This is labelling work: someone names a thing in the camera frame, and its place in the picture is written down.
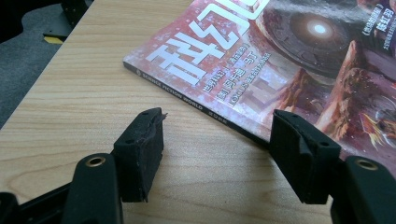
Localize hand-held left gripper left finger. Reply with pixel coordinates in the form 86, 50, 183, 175
111, 106, 168, 203

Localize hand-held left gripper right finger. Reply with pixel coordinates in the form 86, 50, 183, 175
269, 109, 343, 205

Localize red science fiction magazine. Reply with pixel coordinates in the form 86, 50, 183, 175
122, 0, 396, 179

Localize black base with yellow stripes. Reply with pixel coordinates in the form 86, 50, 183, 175
42, 0, 94, 45

